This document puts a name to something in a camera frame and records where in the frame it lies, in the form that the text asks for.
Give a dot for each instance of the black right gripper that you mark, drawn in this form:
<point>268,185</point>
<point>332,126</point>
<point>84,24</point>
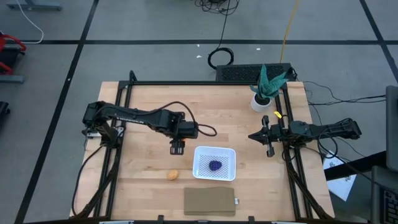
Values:
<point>276,133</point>

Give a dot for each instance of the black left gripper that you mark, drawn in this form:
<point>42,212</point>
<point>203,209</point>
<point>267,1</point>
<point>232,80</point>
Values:
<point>177,149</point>

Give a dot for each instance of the tan toy potato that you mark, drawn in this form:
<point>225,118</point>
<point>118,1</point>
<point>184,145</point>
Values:
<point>173,175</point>

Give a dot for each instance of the purple toy grape bunch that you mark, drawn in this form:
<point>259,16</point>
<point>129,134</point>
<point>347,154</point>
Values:
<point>215,165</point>

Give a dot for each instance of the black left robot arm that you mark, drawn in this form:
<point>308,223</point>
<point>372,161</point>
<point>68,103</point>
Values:
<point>140,117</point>

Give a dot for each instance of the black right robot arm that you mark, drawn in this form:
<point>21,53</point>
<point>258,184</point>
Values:
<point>329,130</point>

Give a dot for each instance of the yellow tag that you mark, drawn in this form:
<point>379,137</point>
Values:
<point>277,114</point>

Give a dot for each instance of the white plant pot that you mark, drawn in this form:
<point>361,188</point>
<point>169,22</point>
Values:
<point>258,107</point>

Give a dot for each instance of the white perforated plastic basket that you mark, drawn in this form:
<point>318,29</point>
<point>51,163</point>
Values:
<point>199,174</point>

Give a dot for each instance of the green snake plant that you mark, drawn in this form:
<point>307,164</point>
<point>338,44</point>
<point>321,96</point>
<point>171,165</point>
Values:
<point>268,85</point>

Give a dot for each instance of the folded tan cloth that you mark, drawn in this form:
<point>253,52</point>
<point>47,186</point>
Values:
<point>210,201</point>

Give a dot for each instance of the black vented box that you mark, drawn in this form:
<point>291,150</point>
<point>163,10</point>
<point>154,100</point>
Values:
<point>239,73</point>

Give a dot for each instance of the white paper sheet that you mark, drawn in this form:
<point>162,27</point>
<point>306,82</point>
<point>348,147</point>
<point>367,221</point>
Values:
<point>342,186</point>

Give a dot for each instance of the black metal beam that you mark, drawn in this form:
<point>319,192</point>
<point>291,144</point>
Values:
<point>357,165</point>

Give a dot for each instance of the grey desk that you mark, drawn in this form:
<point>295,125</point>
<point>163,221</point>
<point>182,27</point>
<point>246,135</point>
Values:
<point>381,183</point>

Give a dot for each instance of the tall grey desk panel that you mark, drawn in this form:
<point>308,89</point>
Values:
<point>392,127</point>

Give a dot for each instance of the black keyboard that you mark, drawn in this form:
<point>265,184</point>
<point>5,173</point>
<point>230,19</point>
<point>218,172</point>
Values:
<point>391,207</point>

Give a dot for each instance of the red and black cart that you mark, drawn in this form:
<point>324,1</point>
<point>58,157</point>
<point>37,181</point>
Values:
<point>9,56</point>

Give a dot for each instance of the grey metal floor base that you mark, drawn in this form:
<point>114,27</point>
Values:
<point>34,5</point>

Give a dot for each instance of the black aluminium table frame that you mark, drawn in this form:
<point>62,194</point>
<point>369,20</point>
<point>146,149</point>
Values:
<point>199,83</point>

